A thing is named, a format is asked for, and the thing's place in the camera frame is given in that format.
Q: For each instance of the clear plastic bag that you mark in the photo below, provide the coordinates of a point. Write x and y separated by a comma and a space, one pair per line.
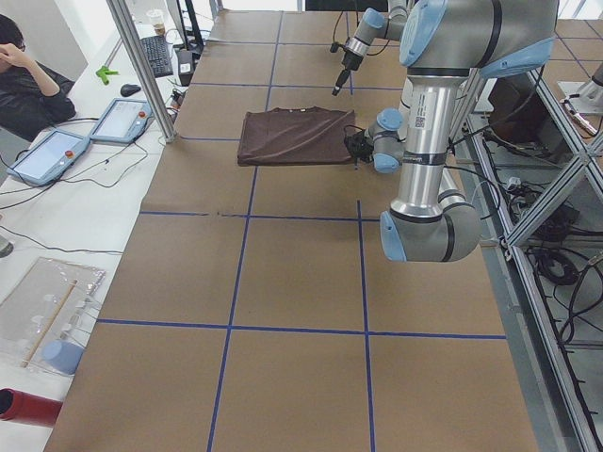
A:
55, 300

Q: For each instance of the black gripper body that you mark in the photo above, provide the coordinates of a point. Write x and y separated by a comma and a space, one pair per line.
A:
365, 147
349, 61

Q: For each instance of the green plastic clamp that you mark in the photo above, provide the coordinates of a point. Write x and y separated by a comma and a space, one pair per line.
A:
103, 73

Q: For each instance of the seated person in black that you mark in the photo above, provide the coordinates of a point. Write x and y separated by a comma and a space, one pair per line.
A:
33, 96

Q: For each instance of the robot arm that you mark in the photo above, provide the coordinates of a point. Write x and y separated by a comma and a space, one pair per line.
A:
430, 220
372, 26

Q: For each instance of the far teach pendant tablet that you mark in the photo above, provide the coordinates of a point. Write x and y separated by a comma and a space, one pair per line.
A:
123, 121

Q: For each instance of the red cylinder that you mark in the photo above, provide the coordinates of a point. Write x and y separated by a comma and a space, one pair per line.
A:
28, 409

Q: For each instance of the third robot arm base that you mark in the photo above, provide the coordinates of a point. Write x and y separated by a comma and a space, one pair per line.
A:
583, 98

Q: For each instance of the black keyboard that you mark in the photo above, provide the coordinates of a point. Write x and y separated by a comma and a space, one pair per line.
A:
158, 55

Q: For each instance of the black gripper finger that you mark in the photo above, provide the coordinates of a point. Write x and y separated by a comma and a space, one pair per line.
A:
340, 81

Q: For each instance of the blue plastic cup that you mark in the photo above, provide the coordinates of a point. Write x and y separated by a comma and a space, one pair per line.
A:
63, 356

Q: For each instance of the black computer mouse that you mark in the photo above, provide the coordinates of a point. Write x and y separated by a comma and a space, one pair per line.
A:
128, 90

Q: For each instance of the teach pendant tablet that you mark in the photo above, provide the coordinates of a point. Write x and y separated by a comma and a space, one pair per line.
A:
123, 121
46, 161

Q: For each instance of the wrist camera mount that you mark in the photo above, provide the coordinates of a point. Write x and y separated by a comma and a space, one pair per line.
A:
351, 143

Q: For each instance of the brown t-shirt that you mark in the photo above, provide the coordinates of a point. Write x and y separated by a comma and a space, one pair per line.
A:
294, 137

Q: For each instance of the near teach pendant tablet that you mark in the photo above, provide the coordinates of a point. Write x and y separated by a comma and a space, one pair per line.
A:
46, 161

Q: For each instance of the aluminium frame post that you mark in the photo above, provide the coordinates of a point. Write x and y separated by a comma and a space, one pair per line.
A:
130, 38

